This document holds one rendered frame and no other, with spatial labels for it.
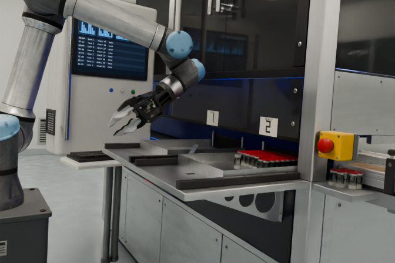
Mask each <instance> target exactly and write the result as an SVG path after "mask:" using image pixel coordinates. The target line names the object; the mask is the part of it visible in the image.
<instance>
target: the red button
mask: <svg viewBox="0 0 395 263"><path fill-rule="evenodd" d="M317 148H318V150H319V151H320V152H321V153H329V152H331V151H332V149H333V143H332V141H331V140H330V139H328V138H322V139H320V140H319V141H318V143H317Z"/></svg>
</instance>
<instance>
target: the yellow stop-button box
mask: <svg viewBox="0 0 395 263"><path fill-rule="evenodd" d="M322 138H328V139H330V140H331V141H332V143H333V149H332V151H331V152H329V153H321V152H320V151H319V157H324V158H327V159H332V160H337V161H346V160H356V159H357V146H358V139H359V135H358V134H356V133H348V132H343V131H321V132H320V139H322Z"/></svg>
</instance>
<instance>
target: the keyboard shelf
mask: <svg viewBox="0 0 395 263"><path fill-rule="evenodd" d="M60 162H61V163H63V164H66V165H67V166H69V167H72V168H74V169H75V170H84V169H91V168H104V167H116V166H124V165H123V164H121V163H120V162H118V161H116V160H107V161H92V162H84V163H79V162H77V161H75V160H72V159H70V158H68V157H61V158H60Z"/></svg>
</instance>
